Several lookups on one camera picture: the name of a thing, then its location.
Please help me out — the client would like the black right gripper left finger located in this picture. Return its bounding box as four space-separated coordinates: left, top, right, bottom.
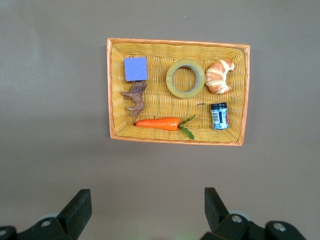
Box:
0 188 93 240

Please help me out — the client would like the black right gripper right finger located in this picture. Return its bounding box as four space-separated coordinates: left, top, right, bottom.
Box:
201 186 307 240

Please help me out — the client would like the clear packing tape roll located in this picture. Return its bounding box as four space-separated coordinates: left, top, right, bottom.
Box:
165 59 207 99

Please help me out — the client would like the small black-lidded can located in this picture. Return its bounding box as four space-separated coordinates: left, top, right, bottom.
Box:
210 102 230 131

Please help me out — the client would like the orange toy carrot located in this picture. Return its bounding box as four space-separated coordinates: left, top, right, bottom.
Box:
133 114 197 141

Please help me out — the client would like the yellow wicker basket orange rim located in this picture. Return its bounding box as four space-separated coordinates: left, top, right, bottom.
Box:
106 37 251 147

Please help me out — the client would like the brown toy lion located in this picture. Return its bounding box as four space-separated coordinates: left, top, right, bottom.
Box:
120 81 148 117

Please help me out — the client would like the toy croissant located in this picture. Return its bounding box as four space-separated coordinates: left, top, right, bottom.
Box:
204 59 236 95

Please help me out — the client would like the purple foam cube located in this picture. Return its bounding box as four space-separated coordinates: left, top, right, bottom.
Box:
123 56 149 82

